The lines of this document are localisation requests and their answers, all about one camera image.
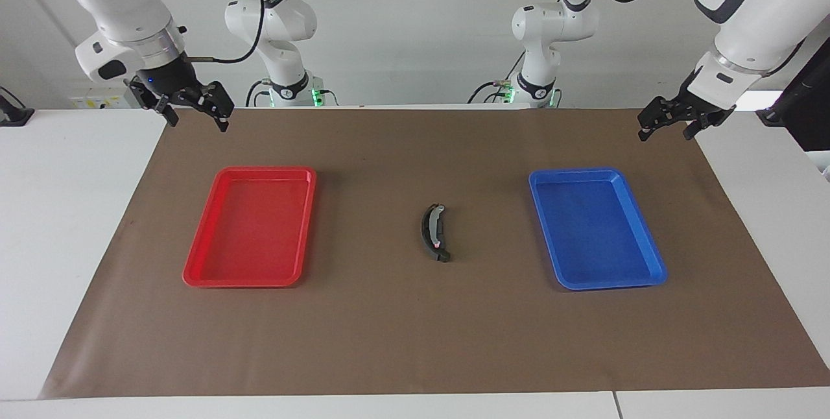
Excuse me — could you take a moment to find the brown paper mat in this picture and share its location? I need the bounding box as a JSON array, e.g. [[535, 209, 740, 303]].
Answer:
[[38, 108, 830, 400]]

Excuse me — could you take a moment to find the black equipment stand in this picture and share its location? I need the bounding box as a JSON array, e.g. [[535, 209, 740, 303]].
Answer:
[[755, 36, 830, 152]]

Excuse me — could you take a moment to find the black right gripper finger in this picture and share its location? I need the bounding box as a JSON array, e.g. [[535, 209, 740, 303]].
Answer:
[[193, 82, 235, 133], [128, 85, 179, 128]]

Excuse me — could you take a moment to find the black base cable bundle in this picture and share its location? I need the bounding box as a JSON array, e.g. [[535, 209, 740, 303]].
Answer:
[[468, 78, 519, 105], [244, 78, 270, 108]]

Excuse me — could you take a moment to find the black clamp mount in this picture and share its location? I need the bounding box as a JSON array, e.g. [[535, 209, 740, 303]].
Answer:
[[0, 87, 34, 126]]

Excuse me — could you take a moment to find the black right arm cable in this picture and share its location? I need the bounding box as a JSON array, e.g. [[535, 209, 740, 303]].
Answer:
[[175, 0, 267, 63]]

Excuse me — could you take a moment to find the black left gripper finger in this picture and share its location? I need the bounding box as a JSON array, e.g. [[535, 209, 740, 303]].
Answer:
[[684, 114, 719, 141], [637, 97, 682, 142]]

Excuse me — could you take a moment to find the red plastic tray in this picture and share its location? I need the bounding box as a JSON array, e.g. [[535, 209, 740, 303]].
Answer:
[[182, 166, 318, 289]]

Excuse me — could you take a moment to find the dark grey brake pad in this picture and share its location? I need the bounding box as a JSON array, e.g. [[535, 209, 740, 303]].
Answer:
[[428, 215, 449, 257]]

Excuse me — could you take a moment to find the white wall socket box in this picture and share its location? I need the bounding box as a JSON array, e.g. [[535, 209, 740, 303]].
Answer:
[[68, 90, 140, 110]]

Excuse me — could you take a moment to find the blue plastic tray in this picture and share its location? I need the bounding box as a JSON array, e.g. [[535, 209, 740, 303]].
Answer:
[[528, 167, 669, 291]]

